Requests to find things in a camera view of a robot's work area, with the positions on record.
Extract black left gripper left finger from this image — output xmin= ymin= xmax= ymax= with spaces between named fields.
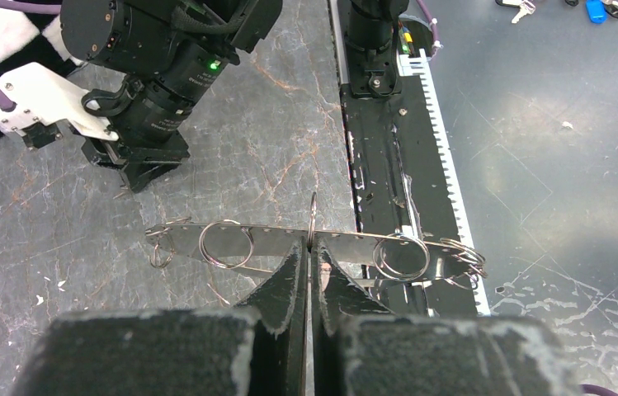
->
xmin=13 ymin=238 xmax=309 ymax=395

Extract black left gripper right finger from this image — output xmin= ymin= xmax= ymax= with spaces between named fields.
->
xmin=310 ymin=239 xmax=582 ymax=395

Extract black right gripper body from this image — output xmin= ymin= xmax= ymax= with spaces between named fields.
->
xmin=81 ymin=131 xmax=190 ymax=193

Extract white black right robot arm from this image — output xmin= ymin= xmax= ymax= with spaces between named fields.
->
xmin=60 ymin=1 xmax=282 ymax=192

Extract keys on far table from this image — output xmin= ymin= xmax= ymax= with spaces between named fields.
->
xmin=494 ymin=0 xmax=618 ymax=25

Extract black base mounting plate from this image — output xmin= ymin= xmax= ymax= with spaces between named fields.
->
xmin=340 ymin=76 xmax=478 ymax=317

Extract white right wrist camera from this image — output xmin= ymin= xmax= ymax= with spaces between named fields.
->
xmin=0 ymin=63 xmax=119 ymax=142

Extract white slotted cable duct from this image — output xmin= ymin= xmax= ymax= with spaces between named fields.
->
xmin=395 ymin=49 xmax=491 ymax=317

